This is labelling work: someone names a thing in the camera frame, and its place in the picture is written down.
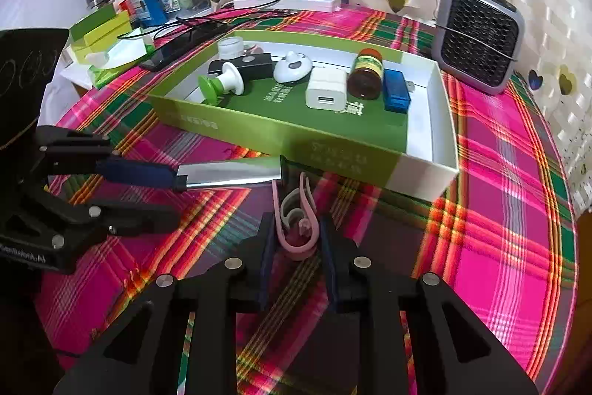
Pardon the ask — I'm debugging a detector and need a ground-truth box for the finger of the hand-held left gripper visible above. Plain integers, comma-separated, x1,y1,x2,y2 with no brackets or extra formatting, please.
18,187,181,248
34,124,174,192

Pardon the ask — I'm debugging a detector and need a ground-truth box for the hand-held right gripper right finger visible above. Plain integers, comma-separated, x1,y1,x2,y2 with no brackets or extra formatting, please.
319,214,539,395

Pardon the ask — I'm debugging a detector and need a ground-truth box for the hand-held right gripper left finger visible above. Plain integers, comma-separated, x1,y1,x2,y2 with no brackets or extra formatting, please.
53,212,278,395

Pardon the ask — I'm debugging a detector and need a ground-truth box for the green and white suction hook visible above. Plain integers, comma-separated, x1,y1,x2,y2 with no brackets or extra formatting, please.
198,62,244,105

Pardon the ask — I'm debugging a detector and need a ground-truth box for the green and white cardboard box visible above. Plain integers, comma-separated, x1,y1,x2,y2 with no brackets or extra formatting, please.
147,29,460,201

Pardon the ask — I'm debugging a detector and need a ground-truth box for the small clear jar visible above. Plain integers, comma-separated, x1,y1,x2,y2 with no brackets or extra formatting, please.
217,36,246,60

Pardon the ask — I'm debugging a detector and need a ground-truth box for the black rectangular device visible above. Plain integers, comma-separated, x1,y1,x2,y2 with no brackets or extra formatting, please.
207,54,275,93

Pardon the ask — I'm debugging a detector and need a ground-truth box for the white usb charger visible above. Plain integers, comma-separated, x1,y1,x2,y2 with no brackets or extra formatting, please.
305,66,347,110

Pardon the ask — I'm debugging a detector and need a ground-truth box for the blue translucent usb device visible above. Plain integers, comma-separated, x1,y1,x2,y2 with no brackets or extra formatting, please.
381,70,414,113

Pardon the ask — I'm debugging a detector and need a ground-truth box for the white panda-shaped device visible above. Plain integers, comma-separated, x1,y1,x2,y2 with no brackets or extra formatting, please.
273,51,313,83

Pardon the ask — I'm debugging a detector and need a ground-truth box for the brown medicine bottle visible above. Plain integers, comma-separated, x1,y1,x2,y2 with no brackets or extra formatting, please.
347,49,384,97

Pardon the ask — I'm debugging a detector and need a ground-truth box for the green and white tissue pack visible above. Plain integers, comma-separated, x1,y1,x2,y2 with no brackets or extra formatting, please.
85,35,155,89

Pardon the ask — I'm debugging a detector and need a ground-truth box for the white side table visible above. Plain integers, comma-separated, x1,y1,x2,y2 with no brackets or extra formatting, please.
59,62,95,90

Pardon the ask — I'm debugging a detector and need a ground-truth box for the black phone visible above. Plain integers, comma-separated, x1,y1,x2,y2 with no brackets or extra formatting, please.
139,21,228,72

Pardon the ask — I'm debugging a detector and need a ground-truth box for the dark printed cloth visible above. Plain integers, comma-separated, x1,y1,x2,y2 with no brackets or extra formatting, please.
0,29,71,174

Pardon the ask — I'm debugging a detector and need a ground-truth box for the lime green box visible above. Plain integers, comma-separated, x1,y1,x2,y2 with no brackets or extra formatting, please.
69,11,135,63

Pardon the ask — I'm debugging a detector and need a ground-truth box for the dark green box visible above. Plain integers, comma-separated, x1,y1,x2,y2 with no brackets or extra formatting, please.
69,4,118,39

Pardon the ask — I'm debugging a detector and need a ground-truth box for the blue carton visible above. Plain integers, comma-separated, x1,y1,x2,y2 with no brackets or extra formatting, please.
125,0,167,28

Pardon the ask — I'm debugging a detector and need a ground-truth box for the white power strip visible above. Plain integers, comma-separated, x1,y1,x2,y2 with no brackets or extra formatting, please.
232,0,342,13

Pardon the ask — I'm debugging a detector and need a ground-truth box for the grey fan heater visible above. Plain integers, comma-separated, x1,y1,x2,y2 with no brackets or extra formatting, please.
431,0,525,96

